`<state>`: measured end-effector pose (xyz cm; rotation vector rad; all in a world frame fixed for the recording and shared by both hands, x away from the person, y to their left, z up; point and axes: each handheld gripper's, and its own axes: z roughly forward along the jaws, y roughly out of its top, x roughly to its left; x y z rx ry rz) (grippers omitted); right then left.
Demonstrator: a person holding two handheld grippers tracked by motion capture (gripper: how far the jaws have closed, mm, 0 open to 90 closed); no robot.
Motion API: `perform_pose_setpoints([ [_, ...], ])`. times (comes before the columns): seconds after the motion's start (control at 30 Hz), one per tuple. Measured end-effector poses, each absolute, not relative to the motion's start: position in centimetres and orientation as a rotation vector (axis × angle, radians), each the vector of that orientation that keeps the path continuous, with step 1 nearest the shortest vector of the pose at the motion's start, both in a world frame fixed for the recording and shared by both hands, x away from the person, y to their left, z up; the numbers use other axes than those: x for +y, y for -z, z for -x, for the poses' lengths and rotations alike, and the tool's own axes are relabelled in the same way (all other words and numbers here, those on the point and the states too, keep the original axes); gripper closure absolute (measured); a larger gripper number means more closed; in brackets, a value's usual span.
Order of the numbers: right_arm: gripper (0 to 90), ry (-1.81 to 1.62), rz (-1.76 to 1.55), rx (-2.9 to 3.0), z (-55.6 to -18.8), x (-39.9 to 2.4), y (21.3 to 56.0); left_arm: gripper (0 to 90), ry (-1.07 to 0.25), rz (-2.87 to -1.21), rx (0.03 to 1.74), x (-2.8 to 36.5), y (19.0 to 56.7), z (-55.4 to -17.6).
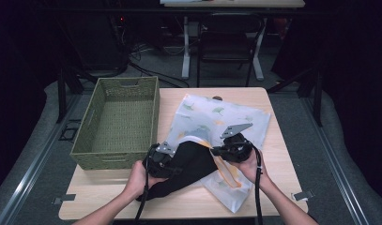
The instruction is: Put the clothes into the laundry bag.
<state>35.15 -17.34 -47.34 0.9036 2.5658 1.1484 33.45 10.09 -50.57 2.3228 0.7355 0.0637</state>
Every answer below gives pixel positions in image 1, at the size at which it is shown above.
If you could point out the green woven basket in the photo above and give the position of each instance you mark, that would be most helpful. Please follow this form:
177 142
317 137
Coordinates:
123 122

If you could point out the black cloth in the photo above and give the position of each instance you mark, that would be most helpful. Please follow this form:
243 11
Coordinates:
191 168

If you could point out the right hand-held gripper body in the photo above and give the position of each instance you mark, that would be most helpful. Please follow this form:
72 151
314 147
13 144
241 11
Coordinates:
238 148

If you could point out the white leaf-print mesh laundry bag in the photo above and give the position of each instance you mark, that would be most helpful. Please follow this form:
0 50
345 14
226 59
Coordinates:
210 118

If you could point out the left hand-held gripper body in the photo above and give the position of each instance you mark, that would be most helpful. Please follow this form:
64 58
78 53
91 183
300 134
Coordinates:
157 162

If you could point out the black metal stand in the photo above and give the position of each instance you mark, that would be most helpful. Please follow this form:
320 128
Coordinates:
318 93
62 93

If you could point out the wooden desk with white legs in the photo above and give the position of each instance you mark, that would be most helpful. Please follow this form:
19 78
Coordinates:
186 47

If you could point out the grey metal table clip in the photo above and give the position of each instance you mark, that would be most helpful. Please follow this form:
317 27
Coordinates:
65 198
302 195

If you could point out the dark round table cap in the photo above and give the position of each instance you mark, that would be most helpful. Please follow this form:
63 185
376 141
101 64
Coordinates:
217 98

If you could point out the metal floor rail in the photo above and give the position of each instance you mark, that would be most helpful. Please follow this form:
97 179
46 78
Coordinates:
38 156
335 162

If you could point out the dark equipment with red light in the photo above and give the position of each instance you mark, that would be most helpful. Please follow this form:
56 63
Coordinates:
98 40

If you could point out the person's right hand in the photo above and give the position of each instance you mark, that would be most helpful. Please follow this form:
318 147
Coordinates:
252 170

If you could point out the person's left hand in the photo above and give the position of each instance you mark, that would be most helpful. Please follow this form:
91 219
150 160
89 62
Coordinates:
138 182

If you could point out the black folding chair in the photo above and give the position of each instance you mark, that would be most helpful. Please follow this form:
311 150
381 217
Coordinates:
224 43

